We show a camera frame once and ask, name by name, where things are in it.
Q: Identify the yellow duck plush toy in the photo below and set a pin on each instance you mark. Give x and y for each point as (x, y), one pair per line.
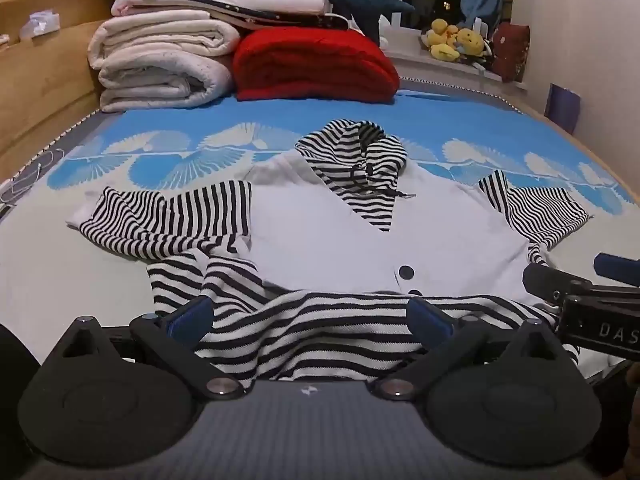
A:
(442, 32)
(471, 41)

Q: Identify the clear plastic tissue pack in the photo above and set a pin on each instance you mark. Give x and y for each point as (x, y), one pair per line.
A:
(40, 22)

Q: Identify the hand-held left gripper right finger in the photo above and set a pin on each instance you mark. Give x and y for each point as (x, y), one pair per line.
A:
(430, 321)

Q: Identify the wooden headboard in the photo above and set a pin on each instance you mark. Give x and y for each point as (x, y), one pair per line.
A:
(40, 75)

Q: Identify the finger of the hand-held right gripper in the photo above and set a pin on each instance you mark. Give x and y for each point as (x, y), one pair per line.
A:
(617, 267)
(550, 282)

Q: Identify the purple box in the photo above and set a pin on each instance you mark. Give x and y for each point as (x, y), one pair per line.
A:
(562, 107)

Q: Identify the dark dotted folded cloth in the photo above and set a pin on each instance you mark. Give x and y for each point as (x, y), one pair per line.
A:
(300, 20)

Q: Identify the blue white printed bed sheet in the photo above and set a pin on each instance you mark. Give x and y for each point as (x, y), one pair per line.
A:
(165, 127)

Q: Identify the red folded blanket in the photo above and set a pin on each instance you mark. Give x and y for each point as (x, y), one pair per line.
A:
(310, 65)

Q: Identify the black white striped hooded top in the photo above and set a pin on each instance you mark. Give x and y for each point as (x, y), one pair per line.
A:
(325, 240)

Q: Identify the dark teal shark plush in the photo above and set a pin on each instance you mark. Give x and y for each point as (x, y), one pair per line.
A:
(350, 2)

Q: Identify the dark red bag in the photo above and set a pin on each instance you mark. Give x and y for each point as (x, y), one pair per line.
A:
(512, 52)

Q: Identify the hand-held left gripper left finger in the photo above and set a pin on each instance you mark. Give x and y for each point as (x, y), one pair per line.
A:
(192, 317)

